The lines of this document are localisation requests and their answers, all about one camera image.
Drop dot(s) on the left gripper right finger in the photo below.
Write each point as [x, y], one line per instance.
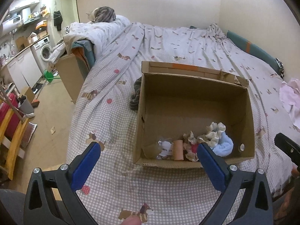
[256, 206]

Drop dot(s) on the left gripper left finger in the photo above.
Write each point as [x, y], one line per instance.
[51, 196]

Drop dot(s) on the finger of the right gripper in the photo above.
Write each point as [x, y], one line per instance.
[288, 146]

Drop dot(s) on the light blue fluffy cloth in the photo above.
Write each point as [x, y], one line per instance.
[224, 146]

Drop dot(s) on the beige scrunchie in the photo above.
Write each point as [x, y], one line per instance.
[211, 138]

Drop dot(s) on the pink rubber duck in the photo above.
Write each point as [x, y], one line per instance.
[191, 148]

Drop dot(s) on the brown cardboard tube piece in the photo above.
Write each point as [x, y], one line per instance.
[178, 150]

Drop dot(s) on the checkered dog print bedsheet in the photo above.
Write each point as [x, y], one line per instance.
[178, 196]

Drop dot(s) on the pink white crumpled cloth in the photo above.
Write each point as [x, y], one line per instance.
[290, 99]

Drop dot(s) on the grey bin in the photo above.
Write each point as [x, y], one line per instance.
[24, 105]

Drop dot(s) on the yellow wooden chair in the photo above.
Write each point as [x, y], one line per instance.
[13, 128]

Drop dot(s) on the teal orange bolster pillow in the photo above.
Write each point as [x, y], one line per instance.
[256, 51]

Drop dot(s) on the grey striped sock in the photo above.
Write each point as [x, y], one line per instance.
[134, 102]

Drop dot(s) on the clear plastic labelled bag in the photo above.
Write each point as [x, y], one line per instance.
[166, 150]

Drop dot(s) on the green dustpan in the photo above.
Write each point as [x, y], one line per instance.
[50, 76]

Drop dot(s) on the cardboard bedside box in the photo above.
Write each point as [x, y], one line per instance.
[73, 72]

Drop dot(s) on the open cardboard box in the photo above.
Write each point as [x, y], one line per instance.
[178, 99]

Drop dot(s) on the white washing machine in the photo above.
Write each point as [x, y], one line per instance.
[41, 51]

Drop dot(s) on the white dog print duvet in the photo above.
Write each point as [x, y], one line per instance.
[99, 34]

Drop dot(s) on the striped grey cat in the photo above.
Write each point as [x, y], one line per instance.
[102, 14]

